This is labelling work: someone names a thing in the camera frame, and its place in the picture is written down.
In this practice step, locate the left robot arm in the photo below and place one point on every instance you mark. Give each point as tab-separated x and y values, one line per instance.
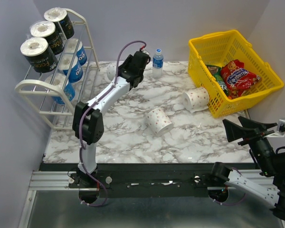
88	121

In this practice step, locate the white metal shelf rack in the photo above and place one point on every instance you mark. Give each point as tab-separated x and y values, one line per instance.
49	101

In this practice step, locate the black roll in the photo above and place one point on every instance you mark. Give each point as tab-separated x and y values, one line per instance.
61	20
48	31
39	54

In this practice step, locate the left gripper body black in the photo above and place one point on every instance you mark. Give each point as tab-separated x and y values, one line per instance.
125	65

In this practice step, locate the floral roll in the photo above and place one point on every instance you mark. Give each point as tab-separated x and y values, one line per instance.
111	71
195	100
158	121

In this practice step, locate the clear water bottle blue label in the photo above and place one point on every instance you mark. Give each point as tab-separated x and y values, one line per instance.
157	63

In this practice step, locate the yellow plastic shopping basket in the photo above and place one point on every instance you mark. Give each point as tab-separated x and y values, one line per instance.
218	49

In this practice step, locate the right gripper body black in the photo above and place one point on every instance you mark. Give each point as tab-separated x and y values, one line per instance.
261	148

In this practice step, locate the green snack bag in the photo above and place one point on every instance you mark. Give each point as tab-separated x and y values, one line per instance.
215	72

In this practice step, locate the blue sea monsters roll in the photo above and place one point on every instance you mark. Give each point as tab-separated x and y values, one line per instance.
75	46

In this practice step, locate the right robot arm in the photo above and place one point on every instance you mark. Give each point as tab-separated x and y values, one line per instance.
267	182

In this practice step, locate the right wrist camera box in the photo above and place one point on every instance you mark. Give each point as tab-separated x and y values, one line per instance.
280	131

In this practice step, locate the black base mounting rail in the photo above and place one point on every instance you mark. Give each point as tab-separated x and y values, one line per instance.
149	180

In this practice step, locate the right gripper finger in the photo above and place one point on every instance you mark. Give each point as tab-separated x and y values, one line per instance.
250	124
234	131

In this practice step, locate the red snack bag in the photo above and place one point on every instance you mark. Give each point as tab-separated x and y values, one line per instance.
237	79

